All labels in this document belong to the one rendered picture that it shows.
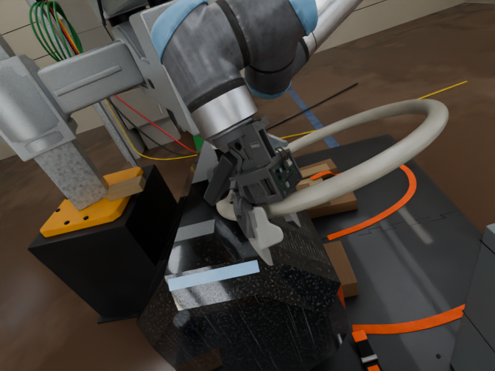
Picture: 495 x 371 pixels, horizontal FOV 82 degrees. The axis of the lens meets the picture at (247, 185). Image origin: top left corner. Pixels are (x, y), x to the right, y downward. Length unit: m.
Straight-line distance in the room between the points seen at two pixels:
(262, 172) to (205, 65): 0.15
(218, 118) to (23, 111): 1.32
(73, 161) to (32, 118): 0.28
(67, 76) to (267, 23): 1.36
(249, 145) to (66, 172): 1.47
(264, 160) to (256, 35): 0.16
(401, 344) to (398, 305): 0.19
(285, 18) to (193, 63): 0.13
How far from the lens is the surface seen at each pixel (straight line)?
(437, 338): 1.71
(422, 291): 1.82
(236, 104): 0.39
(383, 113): 0.78
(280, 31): 0.43
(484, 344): 1.30
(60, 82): 1.69
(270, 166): 0.39
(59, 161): 1.77
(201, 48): 0.40
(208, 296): 1.01
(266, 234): 0.43
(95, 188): 1.83
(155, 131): 4.33
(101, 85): 1.69
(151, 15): 1.03
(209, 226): 1.13
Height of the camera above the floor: 1.53
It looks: 34 degrees down
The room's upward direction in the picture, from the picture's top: 20 degrees counter-clockwise
